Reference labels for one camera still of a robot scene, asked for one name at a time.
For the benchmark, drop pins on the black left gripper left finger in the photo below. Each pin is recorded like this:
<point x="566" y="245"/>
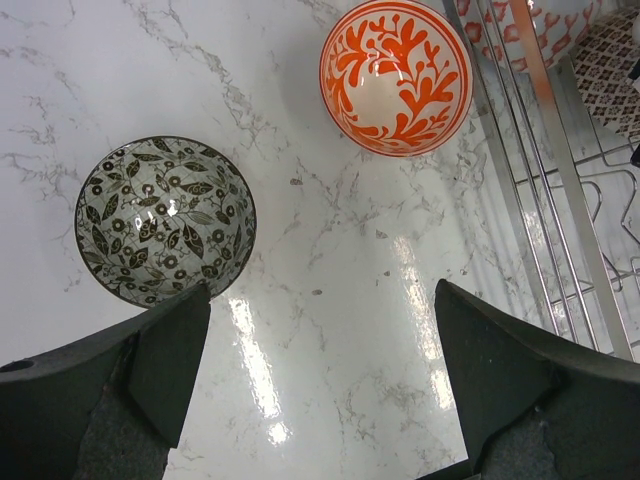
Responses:
<point x="111" y="405"/>

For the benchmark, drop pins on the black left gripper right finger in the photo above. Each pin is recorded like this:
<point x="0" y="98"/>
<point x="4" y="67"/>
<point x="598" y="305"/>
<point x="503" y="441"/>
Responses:
<point x="531" y="404"/>

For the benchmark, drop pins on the orange floral white bowl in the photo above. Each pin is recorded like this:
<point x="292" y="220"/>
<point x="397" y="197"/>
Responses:
<point x="396" y="78"/>

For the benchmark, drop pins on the brown dotted pattern bowl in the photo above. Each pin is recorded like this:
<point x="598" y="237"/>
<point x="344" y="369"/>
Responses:
<point x="602" y="64"/>

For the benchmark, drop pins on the blue triangle pattern bowl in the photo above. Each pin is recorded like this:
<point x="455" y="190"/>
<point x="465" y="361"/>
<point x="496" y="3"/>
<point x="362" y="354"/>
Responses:
<point x="558" y="26"/>

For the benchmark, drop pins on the dark grey bottom bowl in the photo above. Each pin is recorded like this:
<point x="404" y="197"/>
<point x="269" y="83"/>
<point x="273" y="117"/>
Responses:
<point x="161" y="214"/>

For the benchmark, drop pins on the stainless wire dish rack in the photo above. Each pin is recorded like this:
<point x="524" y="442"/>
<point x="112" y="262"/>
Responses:
<point x="560" y="197"/>

